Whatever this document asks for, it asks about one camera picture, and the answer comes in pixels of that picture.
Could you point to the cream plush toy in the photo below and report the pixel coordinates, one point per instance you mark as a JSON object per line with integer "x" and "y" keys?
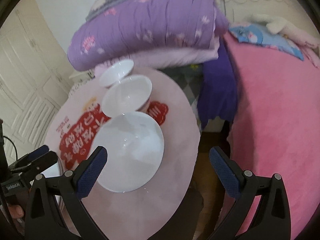
{"x": 282, "y": 25}

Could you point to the purple floral quilt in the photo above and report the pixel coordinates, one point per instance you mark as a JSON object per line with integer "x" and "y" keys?
{"x": 150, "y": 25}

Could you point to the grey flower print pillow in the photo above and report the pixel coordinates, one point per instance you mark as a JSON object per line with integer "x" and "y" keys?
{"x": 105, "y": 2}

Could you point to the white ceramic bowl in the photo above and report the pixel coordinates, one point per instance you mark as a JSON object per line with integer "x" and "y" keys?
{"x": 127, "y": 96}
{"x": 116, "y": 73}
{"x": 130, "y": 150}

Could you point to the pink fleece blanket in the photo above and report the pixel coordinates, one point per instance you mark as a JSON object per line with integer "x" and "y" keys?
{"x": 275, "y": 117}

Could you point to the folded light pink blanket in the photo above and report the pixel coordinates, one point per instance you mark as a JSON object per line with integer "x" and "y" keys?
{"x": 175, "y": 57}

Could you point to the cream panelled wardrobe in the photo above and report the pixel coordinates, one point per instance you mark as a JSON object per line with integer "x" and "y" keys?
{"x": 25, "y": 80}

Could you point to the person's left hand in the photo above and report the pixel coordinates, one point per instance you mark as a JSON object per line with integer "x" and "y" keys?
{"x": 17, "y": 211}

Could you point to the blue cartoon pillow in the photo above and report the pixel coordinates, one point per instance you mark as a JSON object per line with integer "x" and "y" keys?
{"x": 252, "y": 35}

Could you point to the cream nightstand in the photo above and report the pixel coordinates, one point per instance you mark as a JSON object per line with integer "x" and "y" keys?
{"x": 80, "y": 77}

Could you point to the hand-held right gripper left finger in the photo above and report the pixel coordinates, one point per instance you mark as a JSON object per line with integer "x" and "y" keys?
{"x": 92, "y": 170}

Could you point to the dark purple cloth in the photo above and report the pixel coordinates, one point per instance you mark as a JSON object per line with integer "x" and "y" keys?
{"x": 217, "y": 92}

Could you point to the cream bed headboard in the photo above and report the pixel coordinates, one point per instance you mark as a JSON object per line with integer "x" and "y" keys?
{"x": 240, "y": 7}

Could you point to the round pink printed table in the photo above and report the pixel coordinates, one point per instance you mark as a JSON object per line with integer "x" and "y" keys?
{"x": 175, "y": 130}

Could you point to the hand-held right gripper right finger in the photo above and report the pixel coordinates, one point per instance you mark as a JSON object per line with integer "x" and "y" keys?
{"x": 225, "y": 172}

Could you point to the grey checkered mattress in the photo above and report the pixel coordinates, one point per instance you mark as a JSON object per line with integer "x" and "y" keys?
{"x": 190, "y": 87}

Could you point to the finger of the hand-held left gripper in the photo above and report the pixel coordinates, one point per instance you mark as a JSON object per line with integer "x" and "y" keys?
{"x": 37, "y": 152}
{"x": 42, "y": 161}

